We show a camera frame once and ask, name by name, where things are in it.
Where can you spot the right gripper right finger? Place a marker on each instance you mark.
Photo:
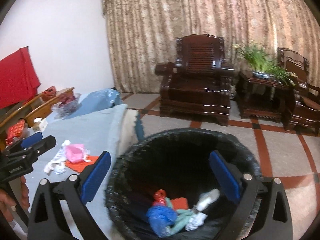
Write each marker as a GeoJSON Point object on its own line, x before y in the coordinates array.
{"type": "Point", "coordinates": [241, 189]}

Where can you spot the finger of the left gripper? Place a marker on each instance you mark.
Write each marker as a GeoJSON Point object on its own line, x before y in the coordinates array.
{"type": "Point", "coordinates": [31, 140]}
{"type": "Point", "coordinates": [41, 147]}

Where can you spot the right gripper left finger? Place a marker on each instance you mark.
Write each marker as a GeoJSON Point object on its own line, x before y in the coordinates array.
{"type": "Point", "coordinates": [78, 190]}

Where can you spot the white tube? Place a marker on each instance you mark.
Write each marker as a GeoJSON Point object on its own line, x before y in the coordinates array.
{"type": "Point", "coordinates": [60, 156]}

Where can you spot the orange foam net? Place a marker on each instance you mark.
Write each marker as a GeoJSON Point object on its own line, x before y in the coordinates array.
{"type": "Point", "coordinates": [80, 166]}

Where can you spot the white paper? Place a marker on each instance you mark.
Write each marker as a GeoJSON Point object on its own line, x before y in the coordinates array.
{"type": "Point", "coordinates": [57, 168]}

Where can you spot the pink face mask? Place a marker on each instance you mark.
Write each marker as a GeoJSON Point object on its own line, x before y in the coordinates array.
{"type": "Point", "coordinates": [76, 153]}

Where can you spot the red plastic bag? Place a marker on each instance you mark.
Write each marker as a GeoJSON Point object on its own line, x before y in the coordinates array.
{"type": "Point", "coordinates": [159, 198]}

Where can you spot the blue plastic bag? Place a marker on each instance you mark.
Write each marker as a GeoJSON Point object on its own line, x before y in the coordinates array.
{"type": "Point", "coordinates": [161, 218]}

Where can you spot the white tissue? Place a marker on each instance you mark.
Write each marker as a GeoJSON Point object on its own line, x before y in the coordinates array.
{"type": "Point", "coordinates": [195, 221]}

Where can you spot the black lined trash bin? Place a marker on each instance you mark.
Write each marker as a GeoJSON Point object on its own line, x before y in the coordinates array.
{"type": "Point", "coordinates": [176, 161]}

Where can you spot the person's left hand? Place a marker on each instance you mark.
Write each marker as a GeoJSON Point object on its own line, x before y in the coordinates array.
{"type": "Point", "coordinates": [7, 202]}

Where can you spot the red snack package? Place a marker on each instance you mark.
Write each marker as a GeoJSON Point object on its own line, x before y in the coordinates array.
{"type": "Point", "coordinates": [16, 131]}

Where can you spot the white tissue box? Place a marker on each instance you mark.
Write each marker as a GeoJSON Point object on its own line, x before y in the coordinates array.
{"type": "Point", "coordinates": [40, 124]}

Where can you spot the grey table cloth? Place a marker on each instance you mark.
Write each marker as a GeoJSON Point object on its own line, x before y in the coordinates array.
{"type": "Point", "coordinates": [84, 138]}

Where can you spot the glass fruit bowl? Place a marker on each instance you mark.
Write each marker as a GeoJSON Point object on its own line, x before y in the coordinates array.
{"type": "Point", "coordinates": [66, 109]}

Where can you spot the red fruit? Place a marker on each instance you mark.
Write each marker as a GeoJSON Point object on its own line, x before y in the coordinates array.
{"type": "Point", "coordinates": [66, 98]}

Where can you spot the red pouch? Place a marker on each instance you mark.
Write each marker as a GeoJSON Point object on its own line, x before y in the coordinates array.
{"type": "Point", "coordinates": [48, 94]}

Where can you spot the blue plastic sheet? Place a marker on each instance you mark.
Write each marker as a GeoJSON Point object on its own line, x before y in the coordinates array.
{"type": "Point", "coordinates": [97, 101]}

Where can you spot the red cloth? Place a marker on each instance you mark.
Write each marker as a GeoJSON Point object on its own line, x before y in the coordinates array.
{"type": "Point", "coordinates": [18, 79]}

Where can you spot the dark wooden side table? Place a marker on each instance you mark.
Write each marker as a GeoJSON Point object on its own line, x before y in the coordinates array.
{"type": "Point", "coordinates": [262, 98]}

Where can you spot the dark wooden armchair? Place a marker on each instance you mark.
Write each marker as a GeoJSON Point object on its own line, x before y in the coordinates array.
{"type": "Point", "coordinates": [301, 105]}
{"type": "Point", "coordinates": [199, 81]}

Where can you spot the potted green plant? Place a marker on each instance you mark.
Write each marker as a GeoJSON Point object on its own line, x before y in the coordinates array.
{"type": "Point", "coordinates": [262, 64]}

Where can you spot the beige floral curtain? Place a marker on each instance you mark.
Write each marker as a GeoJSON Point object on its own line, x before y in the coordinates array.
{"type": "Point", "coordinates": [142, 33]}

